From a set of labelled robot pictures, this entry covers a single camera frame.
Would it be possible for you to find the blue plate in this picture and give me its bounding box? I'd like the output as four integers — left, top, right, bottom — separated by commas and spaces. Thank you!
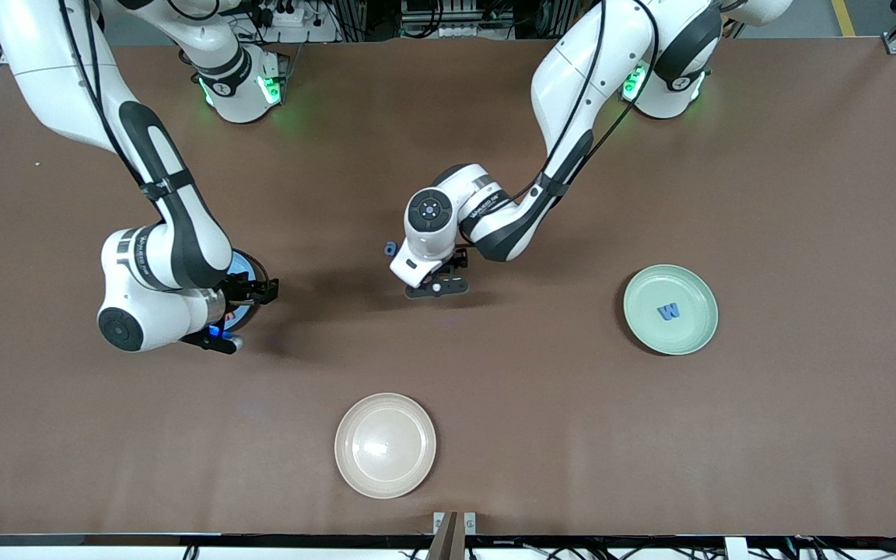
224, 249, 260, 334

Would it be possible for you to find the beige plate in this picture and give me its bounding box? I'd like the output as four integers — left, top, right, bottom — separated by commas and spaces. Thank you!
334, 393, 437, 499

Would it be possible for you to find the light green plate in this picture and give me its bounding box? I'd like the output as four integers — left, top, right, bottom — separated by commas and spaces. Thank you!
623, 264, 719, 356

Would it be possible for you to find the white power strip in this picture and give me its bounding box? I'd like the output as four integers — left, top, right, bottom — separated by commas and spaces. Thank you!
260, 2, 306, 29

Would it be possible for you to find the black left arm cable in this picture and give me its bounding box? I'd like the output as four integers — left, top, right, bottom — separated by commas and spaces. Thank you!
495, 0, 663, 203

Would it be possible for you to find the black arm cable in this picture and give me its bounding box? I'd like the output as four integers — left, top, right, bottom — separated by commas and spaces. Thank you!
58, 0, 271, 285
495, 0, 663, 203

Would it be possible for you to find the equipment rack with cables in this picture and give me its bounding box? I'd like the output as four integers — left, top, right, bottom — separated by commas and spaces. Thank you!
400, 0, 515, 40

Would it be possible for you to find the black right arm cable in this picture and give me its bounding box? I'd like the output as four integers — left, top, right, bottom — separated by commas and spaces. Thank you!
58, 0, 271, 285

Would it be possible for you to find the metal bracket at table edge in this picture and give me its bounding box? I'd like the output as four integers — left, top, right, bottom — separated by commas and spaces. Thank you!
432, 511, 478, 560

